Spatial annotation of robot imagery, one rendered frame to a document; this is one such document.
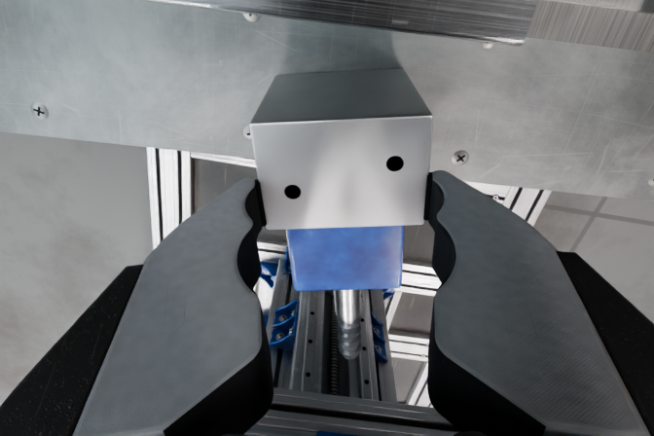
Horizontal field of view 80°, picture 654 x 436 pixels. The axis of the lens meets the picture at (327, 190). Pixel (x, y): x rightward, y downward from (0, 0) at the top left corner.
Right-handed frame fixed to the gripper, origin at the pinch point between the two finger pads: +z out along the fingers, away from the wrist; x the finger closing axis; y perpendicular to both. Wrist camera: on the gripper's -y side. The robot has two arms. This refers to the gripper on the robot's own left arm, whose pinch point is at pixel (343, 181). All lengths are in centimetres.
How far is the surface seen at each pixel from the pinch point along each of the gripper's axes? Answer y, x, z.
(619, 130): 0.7, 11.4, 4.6
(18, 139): 30, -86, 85
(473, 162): 1.9, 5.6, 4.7
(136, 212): 54, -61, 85
